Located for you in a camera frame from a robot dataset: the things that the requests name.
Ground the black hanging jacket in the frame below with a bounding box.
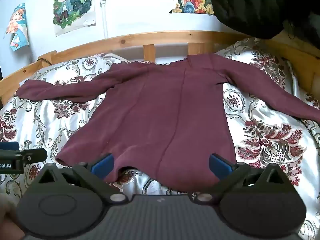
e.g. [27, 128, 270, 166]
[209, 0, 320, 46]

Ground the maroon long-sleeve shirt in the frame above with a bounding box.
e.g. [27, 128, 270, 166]
[16, 52, 320, 192]

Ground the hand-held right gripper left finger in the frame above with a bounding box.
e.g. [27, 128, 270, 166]
[32, 153, 129, 204]

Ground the blond figure wall poster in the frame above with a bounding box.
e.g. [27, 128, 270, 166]
[52, 0, 97, 37]

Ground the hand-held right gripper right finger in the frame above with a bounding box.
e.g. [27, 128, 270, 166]
[190, 153, 288, 204]

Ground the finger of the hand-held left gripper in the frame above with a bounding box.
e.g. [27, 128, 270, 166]
[0, 142, 20, 151]
[0, 148, 48, 164]

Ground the orange-haired figure wall poster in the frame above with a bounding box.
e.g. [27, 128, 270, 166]
[3, 3, 30, 52]

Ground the white wall pipe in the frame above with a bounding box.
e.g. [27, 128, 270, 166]
[99, 0, 110, 39]

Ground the white floral blanket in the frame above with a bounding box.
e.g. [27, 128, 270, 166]
[0, 37, 320, 240]

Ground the wooden bed frame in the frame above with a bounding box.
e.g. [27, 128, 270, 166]
[0, 31, 320, 105]

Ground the person's left hand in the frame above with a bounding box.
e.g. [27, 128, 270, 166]
[0, 195, 26, 240]

